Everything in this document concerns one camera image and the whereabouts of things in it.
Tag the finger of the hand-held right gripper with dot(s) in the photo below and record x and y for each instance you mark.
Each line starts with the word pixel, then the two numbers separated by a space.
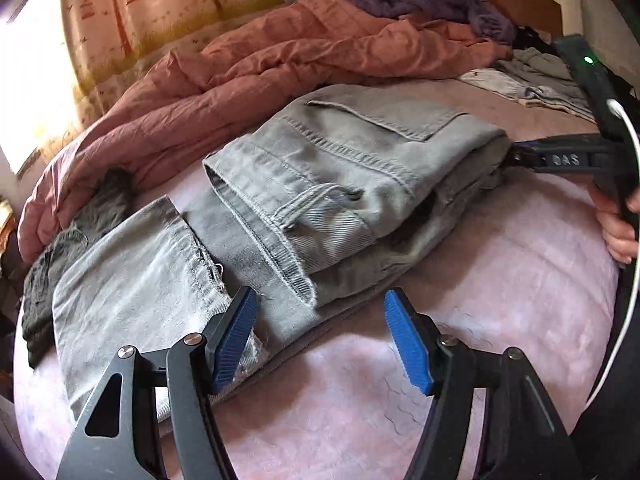
pixel 522 155

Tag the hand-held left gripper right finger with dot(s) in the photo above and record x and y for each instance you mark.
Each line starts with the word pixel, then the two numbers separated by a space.
pixel 410 345

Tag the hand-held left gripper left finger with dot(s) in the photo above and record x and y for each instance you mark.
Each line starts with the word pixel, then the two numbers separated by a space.
pixel 235 340

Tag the grey denim pants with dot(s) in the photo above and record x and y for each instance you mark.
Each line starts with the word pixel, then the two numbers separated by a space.
pixel 350 175

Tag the dark grey cloth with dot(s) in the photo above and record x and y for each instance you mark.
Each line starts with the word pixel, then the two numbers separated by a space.
pixel 45 280

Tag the person's right hand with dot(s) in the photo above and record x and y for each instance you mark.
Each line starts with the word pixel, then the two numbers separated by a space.
pixel 617 237

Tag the light blue printed cloth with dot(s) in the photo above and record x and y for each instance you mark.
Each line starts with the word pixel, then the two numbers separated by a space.
pixel 495 80

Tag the pink floral bed sheet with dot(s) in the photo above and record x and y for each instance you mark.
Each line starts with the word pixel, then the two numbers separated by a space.
pixel 500 260

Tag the black cloth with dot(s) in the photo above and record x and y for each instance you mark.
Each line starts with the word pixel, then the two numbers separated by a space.
pixel 530 37

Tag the person's dark clothing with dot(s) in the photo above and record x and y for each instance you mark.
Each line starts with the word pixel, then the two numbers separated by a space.
pixel 620 435

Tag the pink quilt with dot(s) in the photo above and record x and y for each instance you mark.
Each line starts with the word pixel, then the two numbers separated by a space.
pixel 250 65

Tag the tree print curtain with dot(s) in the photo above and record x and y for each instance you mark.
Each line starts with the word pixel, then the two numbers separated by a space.
pixel 150 15

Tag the window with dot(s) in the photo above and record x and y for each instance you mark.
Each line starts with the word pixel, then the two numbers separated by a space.
pixel 35 60

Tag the wooden headboard with cream frame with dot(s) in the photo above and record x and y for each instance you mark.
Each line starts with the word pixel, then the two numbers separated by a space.
pixel 530 5

